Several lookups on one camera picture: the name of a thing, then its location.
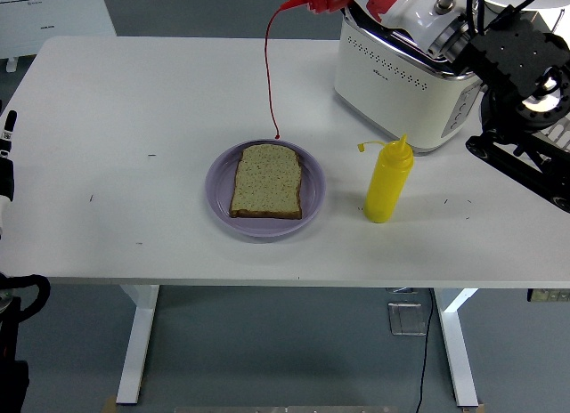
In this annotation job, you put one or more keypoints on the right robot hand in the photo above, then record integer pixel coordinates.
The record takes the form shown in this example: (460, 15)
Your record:
(414, 17)

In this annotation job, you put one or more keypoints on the white table leg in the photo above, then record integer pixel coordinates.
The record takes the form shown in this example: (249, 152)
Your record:
(458, 350)
(138, 342)

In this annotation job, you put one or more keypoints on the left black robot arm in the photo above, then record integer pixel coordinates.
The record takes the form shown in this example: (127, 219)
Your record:
(11, 342)

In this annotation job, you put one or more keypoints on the metal floor socket plate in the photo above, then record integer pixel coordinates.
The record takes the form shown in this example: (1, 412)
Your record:
(407, 319)

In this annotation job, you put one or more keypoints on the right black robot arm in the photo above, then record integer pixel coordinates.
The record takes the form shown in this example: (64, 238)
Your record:
(512, 48)

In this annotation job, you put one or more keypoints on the desk control panel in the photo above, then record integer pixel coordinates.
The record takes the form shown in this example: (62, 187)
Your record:
(548, 295)

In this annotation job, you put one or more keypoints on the bread slice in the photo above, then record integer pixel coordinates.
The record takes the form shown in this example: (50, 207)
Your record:
(267, 181)

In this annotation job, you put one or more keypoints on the white room heater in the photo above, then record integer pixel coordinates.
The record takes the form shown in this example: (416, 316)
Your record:
(53, 21)

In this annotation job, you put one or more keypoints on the yellow squeeze bottle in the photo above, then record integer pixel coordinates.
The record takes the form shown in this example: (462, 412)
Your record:
(385, 186)

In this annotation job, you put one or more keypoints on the white chrome toaster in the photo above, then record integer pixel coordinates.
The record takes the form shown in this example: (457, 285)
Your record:
(392, 101)

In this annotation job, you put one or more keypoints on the purple round plate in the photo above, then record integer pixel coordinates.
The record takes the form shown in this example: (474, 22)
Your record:
(267, 228)

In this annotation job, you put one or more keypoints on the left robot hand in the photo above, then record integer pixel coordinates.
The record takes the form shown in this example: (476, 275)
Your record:
(5, 177)

